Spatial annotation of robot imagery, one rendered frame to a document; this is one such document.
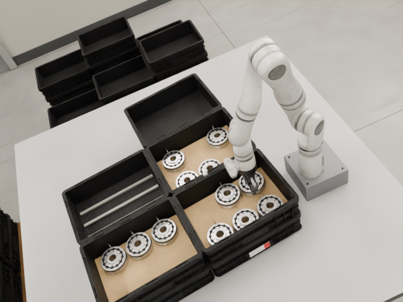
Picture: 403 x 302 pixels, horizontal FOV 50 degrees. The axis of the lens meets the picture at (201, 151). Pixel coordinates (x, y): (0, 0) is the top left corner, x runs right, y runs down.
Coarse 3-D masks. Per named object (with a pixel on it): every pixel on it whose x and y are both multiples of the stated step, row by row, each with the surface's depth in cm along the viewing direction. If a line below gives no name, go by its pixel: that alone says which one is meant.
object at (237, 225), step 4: (236, 212) 166; (240, 212) 165; (244, 212) 165; (248, 212) 164; (252, 212) 164; (236, 216) 165; (252, 216) 163; (256, 216) 163; (232, 220) 164; (236, 220) 163; (252, 220) 162; (236, 224) 163; (240, 224) 162; (236, 228) 161
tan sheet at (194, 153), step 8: (224, 128) 199; (192, 144) 197; (200, 144) 196; (184, 152) 195; (192, 152) 194; (200, 152) 193; (208, 152) 192; (216, 152) 191; (224, 152) 190; (232, 152) 189; (192, 160) 191; (200, 160) 190; (160, 168) 193; (184, 168) 189; (192, 168) 188; (168, 176) 189; (176, 176) 188
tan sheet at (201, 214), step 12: (264, 180) 176; (240, 192) 175; (264, 192) 172; (276, 192) 171; (204, 204) 175; (216, 204) 174; (240, 204) 171; (252, 204) 170; (192, 216) 173; (204, 216) 171; (216, 216) 170; (228, 216) 169; (204, 228) 168; (204, 240) 165
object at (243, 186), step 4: (256, 172) 175; (256, 176) 174; (260, 176) 173; (240, 180) 175; (244, 180) 174; (260, 180) 172; (240, 184) 173; (244, 184) 173; (260, 184) 171; (244, 188) 172; (248, 188) 172
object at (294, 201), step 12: (264, 156) 171; (180, 192) 169; (180, 204) 166; (288, 204) 154; (264, 216) 154; (192, 228) 158; (240, 228) 153; (252, 228) 154; (228, 240) 152; (204, 252) 151
